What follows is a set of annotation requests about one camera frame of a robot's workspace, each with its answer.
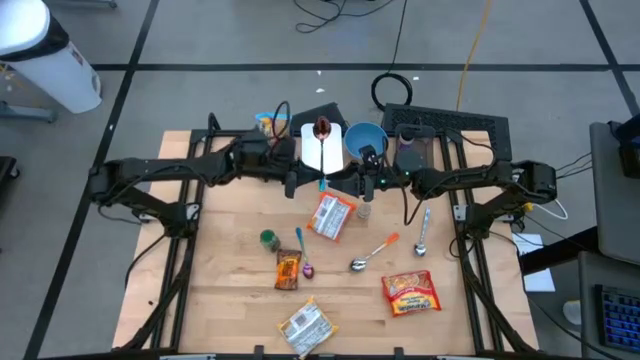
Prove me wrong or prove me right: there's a coiled black cable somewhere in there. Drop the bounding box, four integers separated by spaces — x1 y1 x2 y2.
370 0 414 112

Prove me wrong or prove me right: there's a backlit keyboard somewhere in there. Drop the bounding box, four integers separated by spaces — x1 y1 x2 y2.
593 283 640 354

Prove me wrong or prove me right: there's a white cable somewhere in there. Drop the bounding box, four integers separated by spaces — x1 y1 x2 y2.
542 199 570 222

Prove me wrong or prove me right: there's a black caster wheel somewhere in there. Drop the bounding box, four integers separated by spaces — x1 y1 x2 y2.
0 156 20 182

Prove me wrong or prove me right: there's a silver spoon with orange handle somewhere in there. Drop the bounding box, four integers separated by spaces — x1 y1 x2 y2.
348 232 402 274

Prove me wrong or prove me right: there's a grey plastic bin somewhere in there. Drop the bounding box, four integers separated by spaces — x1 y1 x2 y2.
393 123 440 174
253 122 297 151

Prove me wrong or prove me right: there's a red ramen packet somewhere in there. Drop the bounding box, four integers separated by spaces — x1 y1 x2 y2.
381 269 443 318

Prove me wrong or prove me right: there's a yellow cable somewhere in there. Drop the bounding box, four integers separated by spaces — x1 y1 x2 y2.
455 0 495 112

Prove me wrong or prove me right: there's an orange taco mix pouch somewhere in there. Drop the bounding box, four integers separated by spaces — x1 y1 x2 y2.
273 248 303 292

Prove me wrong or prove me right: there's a grey desk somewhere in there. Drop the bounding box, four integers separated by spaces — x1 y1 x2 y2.
588 119 640 266

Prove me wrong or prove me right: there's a black perforated panel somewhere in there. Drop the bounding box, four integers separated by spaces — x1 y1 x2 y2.
380 103 514 174

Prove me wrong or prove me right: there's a white round device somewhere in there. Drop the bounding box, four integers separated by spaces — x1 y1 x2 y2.
562 299 584 326

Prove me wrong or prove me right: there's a blue bowl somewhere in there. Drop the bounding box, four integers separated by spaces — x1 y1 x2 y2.
343 121 389 163

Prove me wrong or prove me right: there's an orange ramen packet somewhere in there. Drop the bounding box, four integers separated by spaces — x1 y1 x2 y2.
306 192 358 244

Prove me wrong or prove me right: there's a white plastic bin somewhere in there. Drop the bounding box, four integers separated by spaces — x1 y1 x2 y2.
300 122 345 177

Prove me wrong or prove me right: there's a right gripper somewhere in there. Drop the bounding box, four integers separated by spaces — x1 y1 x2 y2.
329 169 399 202

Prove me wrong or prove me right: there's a blue-edged yellow ramen packet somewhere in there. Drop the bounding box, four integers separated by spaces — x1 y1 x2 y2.
254 111 292 139

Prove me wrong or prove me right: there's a plain silver spoon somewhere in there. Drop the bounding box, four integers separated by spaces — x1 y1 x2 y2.
413 206 432 258

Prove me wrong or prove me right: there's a white trash can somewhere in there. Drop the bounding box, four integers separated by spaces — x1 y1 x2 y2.
0 0 103 115

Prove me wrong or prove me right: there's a purple spoon with blue handle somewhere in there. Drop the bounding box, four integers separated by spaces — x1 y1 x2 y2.
294 227 316 280

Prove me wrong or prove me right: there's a green-lidded glass jar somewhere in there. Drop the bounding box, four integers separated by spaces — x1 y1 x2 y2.
259 228 281 254

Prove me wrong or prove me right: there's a white paper sheet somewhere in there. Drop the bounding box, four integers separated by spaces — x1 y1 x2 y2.
510 232 557 294

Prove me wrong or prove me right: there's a loose black floor cable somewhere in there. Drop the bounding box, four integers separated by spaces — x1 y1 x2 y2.
292 0 397 35

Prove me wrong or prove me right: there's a pink spoon with teal handle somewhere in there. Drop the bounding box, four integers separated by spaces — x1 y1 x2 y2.
312 115 332 194

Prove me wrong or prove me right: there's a black triangular panel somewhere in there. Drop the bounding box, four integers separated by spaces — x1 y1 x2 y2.
288 102 349 135

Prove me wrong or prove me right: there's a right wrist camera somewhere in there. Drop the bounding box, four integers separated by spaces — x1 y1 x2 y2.
358 144 380 170

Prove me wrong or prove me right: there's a black desk beam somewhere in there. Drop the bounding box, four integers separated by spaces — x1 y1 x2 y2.
517 225 600 277

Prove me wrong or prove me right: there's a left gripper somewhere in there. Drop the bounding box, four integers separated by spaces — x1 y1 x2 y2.
271 153 324 200

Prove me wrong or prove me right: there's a metal floor stand base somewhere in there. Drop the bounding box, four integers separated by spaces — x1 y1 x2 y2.
0 64 57 124

